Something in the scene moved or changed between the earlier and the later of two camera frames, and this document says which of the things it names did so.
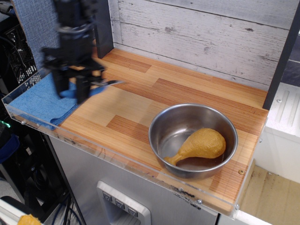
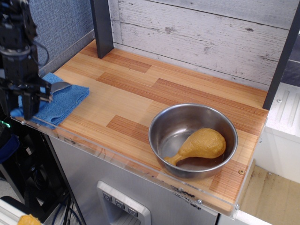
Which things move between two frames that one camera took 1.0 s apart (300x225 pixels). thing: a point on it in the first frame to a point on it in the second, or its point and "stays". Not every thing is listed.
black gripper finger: x=61 y=78 to x=3 y=101
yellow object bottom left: x=28 y=219 stays
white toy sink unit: x=279 y=152 stays
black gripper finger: x=83 y=88 to x=31 y=102
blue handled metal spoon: x=101 y=86 to x=55 y=87
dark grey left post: x=103 y=27 stays
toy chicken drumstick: x=203 y=143 stays
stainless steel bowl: x=192 y=141 stays
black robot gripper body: x=73 y=52 to x=19 y=71
